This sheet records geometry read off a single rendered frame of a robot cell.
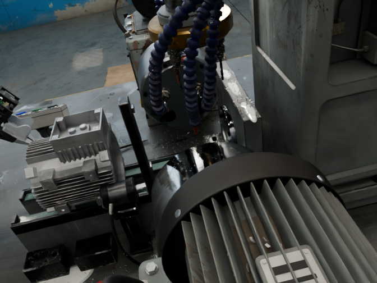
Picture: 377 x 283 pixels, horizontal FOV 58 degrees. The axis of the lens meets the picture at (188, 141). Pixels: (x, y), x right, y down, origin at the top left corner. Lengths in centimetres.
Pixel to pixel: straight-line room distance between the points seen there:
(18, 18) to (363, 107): 626
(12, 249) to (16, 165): 43
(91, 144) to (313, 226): 64
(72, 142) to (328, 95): 57
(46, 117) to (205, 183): 89
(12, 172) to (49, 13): 527
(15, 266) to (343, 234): 96
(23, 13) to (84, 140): 589
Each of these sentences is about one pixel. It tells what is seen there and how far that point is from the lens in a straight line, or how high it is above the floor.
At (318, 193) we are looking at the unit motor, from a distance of 30.
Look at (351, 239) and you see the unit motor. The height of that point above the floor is 135.
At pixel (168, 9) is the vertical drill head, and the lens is 74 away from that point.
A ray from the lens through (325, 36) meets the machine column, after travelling 67.
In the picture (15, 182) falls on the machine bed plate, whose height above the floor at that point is 80.
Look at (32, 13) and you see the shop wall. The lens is 663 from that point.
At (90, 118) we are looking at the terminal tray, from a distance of 91.
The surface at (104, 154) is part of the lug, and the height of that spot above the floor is 109.
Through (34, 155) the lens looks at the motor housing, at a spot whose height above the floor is 110.
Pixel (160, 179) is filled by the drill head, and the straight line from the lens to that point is 65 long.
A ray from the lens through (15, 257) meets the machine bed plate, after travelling 114.
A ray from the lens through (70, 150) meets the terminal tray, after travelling 85.
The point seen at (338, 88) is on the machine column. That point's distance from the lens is 74.
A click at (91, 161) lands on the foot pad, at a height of 108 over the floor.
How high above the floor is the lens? 156
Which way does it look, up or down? 37 degrees down
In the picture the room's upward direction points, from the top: 12 degrees counter-clockwise
